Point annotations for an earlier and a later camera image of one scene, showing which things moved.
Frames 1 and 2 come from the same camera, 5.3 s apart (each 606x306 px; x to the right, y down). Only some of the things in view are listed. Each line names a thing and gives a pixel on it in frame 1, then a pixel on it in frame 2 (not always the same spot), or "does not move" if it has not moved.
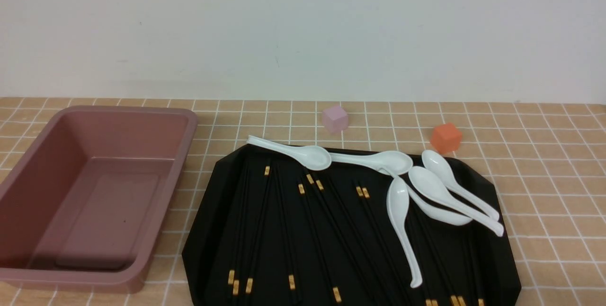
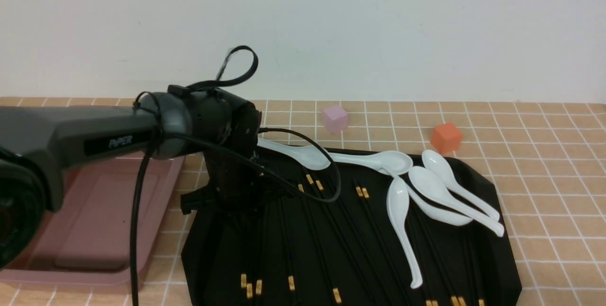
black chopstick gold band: [238, 266] → [251, 273]
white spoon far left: [312, 157] does not move
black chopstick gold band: [236, 251] → [243, 274]
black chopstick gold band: [360, 191] does not move
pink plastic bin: [85, 210] does not move
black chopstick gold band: [480, 296] does not move
